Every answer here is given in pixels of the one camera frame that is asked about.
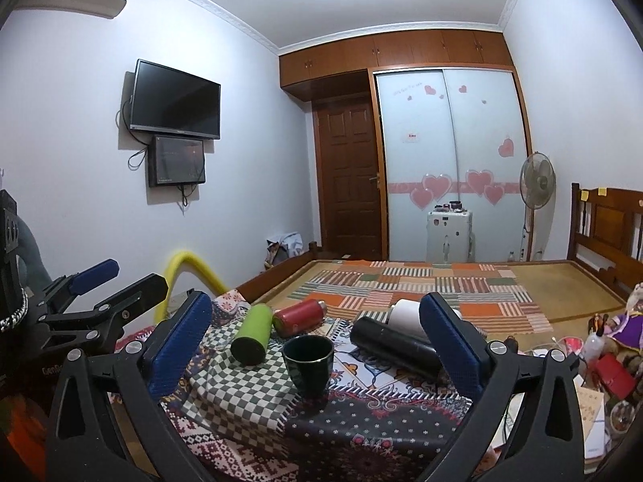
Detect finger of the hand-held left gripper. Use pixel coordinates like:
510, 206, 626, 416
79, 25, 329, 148
31, 274, 170, 358
30, 258, 121, 322

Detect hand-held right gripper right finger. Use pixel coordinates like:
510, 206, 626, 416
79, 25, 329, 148
419, 292, 611, 482

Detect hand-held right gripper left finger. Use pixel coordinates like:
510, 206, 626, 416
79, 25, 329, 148
44, 291, 217, 482

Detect dark green cup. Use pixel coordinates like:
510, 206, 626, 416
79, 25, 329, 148
281, 335, 335, 397

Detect black bottle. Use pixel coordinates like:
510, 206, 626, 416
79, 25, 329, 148
350, 315, 444, 382

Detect yellow foam tube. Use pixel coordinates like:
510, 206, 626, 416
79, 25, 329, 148
153, 250, 233, 323

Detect green checkered cloth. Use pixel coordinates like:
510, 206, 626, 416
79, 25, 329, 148
171, 329, 315, 437

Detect green bottle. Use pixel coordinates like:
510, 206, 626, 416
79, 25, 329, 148
231, 304, 273, 366

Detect striped patchwork blanket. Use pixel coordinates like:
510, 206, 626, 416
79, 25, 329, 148
286, 260, 553, 336

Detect white suitcase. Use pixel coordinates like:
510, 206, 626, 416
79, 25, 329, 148
427, 209, 476, 264

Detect red bottle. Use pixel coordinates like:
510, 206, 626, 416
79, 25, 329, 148
272, 298, 328, 338

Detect patterned tablecloth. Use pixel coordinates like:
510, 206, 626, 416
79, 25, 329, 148
113, 288, 508, 482

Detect small white bottle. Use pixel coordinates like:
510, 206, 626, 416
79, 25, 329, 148
583, 330, 606, 363

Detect bag on floor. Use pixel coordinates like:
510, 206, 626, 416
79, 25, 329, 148
264, 232, 306, 268

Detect beige notebook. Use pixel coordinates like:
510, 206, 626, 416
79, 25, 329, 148
573, 376, 612, 463

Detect red box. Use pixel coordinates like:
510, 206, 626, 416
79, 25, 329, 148
593, 354, 637, 392

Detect purple dressed doll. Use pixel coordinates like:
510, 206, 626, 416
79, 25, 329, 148
603, 284, 643, 353

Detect sliding wardrobe with heart stickers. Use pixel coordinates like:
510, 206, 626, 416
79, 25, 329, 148
372, 67, 534, 264

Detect standing fan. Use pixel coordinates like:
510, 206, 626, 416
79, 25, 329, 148
518, 151, 557, 262

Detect brown wooden door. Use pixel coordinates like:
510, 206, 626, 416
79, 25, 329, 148
312, 93, 383, 258

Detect wooden bed with patchwork mat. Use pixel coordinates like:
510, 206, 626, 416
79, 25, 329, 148
236, 183, 643, 303

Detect wooden overhead cabinets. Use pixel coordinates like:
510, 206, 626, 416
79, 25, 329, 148
278, 29, 514, 104

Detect black television cable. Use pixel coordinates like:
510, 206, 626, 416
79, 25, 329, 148
117, 100, 152, 170

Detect small black wall monitor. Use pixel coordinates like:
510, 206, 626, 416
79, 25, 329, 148
148, 135, 207, 188

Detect wall-mounted television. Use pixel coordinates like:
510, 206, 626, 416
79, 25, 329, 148
129, 59, 222, 140

